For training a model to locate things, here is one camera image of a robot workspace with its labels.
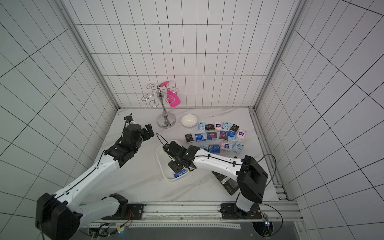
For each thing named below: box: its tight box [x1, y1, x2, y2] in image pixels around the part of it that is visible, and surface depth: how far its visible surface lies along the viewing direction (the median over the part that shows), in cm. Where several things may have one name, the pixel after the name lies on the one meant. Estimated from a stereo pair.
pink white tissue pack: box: [236, 128, 247, 140], surface depth 102 cm
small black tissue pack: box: [205, 123, 215, 131], surface depth 108 cm
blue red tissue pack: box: [206, 132, 218, 141], surface depth 102 cm
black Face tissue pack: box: [230, 124, 240, 133], surface depth 106 cm
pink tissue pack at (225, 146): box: [220, 142, 232, 151], surface depth 97 cm
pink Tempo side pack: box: [214, 122, 222, 131], surface depth 108 cm
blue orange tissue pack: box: [219, 130, 228, 141], surface depth 102 cm
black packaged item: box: [211, 171, 240, 196], surface depth 81 cm
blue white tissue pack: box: [195, 133, 207, 142], surface depth 102 cm
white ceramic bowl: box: [181, 114, 198, 128], surface depth 109 cm
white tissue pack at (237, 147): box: [231, 141, 244, 155], surface depth 97 cm
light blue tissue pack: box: [198, 121, 206, 131], surface depth 108 cm
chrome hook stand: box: [141, 84, 179, 129], surface depth 99 cm
